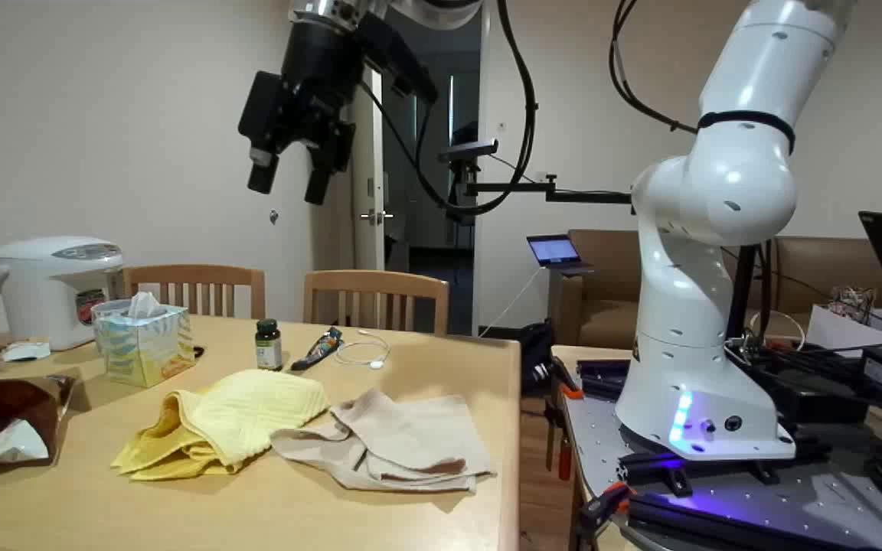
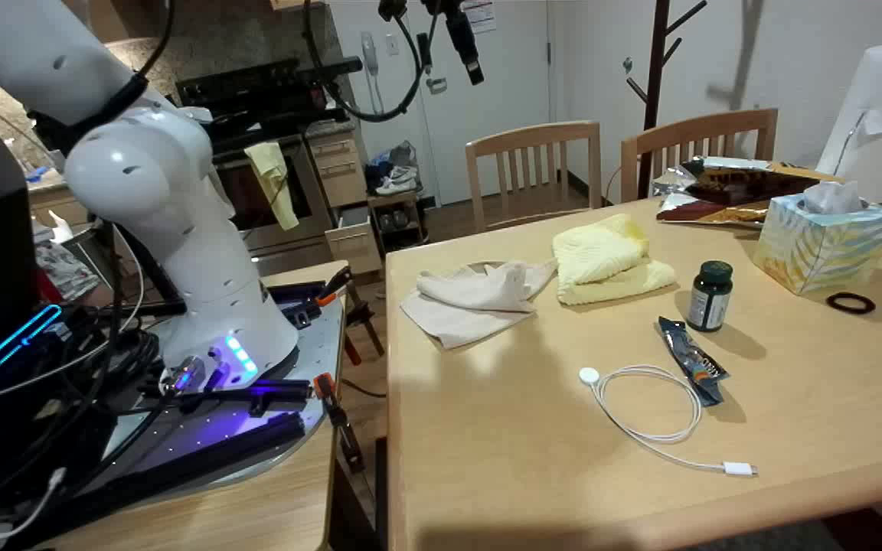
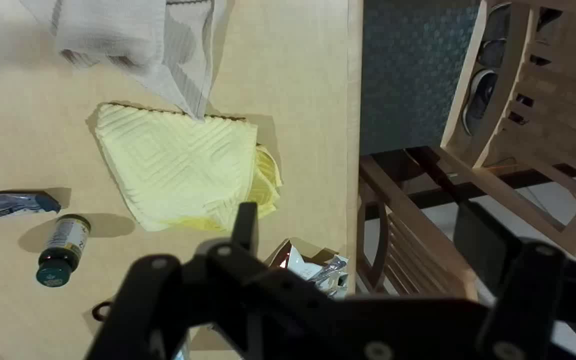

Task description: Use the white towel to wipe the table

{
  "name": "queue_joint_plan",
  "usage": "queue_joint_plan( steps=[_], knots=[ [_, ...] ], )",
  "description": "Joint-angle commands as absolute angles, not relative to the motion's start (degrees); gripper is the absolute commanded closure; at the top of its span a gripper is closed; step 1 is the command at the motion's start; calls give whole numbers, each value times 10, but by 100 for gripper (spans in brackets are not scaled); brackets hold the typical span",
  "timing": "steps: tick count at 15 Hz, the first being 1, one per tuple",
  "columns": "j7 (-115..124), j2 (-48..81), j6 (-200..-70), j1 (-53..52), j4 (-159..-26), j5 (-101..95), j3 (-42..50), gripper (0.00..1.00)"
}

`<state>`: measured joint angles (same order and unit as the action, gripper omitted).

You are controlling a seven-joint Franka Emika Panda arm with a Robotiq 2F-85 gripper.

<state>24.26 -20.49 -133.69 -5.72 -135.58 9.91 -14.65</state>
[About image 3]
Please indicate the yellow towel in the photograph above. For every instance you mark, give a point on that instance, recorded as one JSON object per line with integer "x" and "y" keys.
{"x": 177, "y": 171}

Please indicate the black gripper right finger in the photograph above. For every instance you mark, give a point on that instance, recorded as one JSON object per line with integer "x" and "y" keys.
{"x": 522, "y": 319}

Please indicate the silver foil snack bag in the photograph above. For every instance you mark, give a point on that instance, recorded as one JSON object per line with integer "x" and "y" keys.
{"x": 323, "y": 267}

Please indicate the white towel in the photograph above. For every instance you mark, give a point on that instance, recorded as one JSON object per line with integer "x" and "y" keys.
{"x": 168, "y": 44}

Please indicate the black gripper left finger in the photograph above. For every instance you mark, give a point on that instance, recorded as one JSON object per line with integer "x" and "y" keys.
{"x": 160, "y": 299}

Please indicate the wooden chair near towel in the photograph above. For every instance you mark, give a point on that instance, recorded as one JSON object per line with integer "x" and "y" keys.
{"x": 419, "y": 259}

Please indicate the dark green pill bottle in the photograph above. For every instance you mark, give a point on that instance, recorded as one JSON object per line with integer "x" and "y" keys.
{"x": 62, "y": 250}

